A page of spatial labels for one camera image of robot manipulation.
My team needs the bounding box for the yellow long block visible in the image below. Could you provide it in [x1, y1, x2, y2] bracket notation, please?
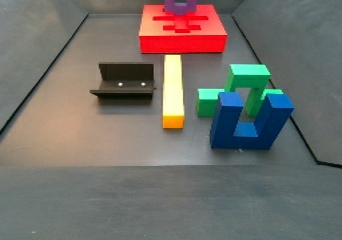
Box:
[163, 55, 184, 129]

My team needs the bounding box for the purple U-shaped block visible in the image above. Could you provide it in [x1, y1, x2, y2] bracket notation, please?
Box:
[163, 0, 201, 16]

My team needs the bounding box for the red board with slots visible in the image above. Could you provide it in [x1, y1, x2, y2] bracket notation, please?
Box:
[139, 4, 228, 54]

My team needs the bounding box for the green stepped block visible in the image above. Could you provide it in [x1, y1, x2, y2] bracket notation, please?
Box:
[196, 64, 283, 117]

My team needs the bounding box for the black angled fixture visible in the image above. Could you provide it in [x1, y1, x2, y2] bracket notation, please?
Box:
[89, 62, 155, 97]

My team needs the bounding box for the blue U-shaped block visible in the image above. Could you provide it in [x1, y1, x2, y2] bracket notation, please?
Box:
[209, 92, 294, 150]

